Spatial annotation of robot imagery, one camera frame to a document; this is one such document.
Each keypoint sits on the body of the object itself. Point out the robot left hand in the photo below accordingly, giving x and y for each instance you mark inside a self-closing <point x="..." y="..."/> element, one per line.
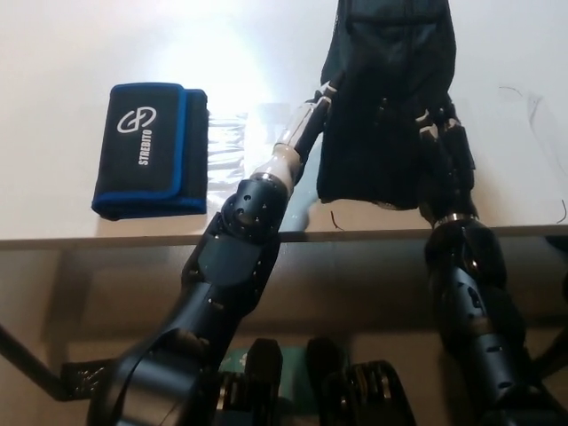
<point x="297" y="133"/>

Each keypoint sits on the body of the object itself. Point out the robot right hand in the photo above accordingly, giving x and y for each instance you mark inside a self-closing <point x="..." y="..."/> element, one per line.
<point x="452" y="177"/>

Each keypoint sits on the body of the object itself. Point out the black lunch bag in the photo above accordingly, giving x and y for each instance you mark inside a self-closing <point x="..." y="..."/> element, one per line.
<point x="381" y="146"/>

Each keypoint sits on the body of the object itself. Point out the clear tape patch with creases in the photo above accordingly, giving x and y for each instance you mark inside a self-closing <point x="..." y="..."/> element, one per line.
<point x="226" y="151"/>

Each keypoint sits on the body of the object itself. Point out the clear tape patch with thread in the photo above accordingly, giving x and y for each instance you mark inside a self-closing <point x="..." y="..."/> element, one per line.
<point x="543" y="142"/>

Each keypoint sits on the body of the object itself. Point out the short black thread piece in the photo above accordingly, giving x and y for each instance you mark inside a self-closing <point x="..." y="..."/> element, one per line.
<point x="337" y="224"/>

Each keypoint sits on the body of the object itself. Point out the black pouch with blue trim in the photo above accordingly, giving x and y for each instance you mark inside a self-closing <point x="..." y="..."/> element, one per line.
<point x="142" y="155"/>

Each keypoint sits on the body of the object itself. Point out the black table leg bar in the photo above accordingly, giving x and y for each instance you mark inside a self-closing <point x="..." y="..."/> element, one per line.
<point x="554" y="355"/>
<point x="31" y="359"/>

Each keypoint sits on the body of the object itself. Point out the robot left black body block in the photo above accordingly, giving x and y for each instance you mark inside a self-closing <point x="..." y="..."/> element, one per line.
<point x="262" y="381"/>

